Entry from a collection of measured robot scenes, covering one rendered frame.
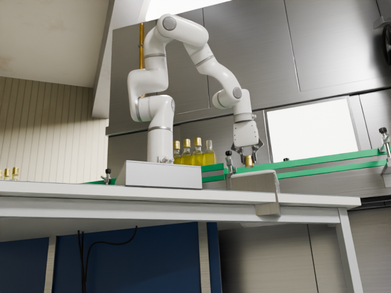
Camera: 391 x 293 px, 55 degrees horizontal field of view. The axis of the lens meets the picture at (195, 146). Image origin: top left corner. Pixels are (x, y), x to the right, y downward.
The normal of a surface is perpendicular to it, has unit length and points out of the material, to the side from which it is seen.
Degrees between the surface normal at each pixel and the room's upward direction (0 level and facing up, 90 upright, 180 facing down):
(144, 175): 90
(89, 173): 90
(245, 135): 109
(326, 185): 90
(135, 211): 90
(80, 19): 180
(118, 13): 180
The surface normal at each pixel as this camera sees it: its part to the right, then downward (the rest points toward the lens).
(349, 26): -0.29, -0.35
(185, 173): 0.33, -0.37
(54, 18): 0.05, 0.93
